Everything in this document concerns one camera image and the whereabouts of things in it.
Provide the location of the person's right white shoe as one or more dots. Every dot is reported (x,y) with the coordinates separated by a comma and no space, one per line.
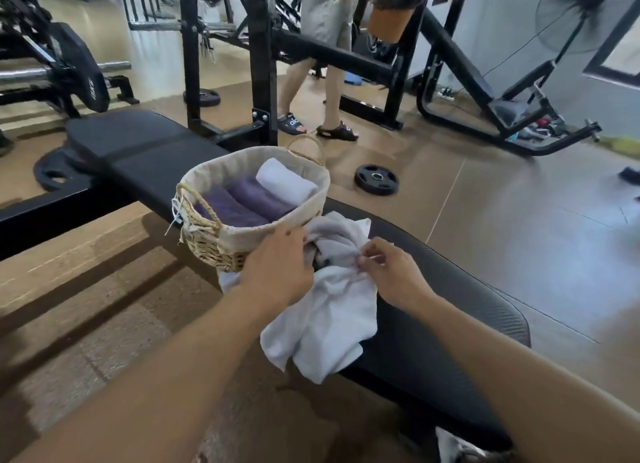
(450,447)

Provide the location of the blue plastic container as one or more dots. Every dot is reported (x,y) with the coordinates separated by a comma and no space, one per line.
(356,78)

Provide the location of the light grey towel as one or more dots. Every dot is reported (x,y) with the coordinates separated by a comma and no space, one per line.
(340,232)

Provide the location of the black rubber weight plate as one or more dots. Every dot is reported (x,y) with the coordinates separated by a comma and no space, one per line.
(210,100)
(367,185)
(5,145)

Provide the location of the black bench press frame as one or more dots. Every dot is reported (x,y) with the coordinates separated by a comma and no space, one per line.
(330,57)

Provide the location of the white towel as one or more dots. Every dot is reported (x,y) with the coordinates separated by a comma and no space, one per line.
(287,182)
(325,327)

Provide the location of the yellow green cushion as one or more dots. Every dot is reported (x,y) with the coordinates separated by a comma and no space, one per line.
(622,145)

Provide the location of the person's right forearm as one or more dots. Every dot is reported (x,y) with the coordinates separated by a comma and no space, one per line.
(525,392)

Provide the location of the person's left forearm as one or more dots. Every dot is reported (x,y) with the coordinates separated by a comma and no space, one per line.
(150,402)

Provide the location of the orange bin with black bag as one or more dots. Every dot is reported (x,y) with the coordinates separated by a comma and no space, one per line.
(395,17)

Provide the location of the white power strip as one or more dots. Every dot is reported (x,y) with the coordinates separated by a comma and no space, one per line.
(445,95)

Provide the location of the dark purple towel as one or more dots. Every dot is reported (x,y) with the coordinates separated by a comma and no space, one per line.
(262,200)
(230,212)

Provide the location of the person's left hand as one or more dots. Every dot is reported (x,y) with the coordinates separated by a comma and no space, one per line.
(280,272)

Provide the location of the black steel squat rack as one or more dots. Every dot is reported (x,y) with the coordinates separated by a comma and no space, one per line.
(262,52)

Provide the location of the black barbell stand frame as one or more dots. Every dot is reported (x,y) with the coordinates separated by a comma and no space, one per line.
(20,27)

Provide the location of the silver steel barbell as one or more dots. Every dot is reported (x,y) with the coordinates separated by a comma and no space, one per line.
(25,74)
(155,26)

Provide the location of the large black weight plate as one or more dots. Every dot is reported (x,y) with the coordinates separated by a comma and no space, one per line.
(45,170)

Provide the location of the black padded weight bench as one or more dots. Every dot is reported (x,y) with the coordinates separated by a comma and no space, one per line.
(140,152)

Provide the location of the woven basket with white liner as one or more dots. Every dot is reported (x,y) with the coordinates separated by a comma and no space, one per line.
(240,240)

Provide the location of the black steel base beam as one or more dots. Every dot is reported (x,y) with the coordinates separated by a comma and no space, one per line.
(50,212)

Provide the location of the black gym accessory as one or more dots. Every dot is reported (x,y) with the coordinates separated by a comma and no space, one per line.
(631,175)

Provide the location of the black bumper plate white print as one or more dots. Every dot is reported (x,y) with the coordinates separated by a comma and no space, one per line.
(85,72)

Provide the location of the black standing fan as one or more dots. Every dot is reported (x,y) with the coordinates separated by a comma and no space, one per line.
(590,2)

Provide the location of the person's right hand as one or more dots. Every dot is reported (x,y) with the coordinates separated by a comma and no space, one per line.
(400,277)

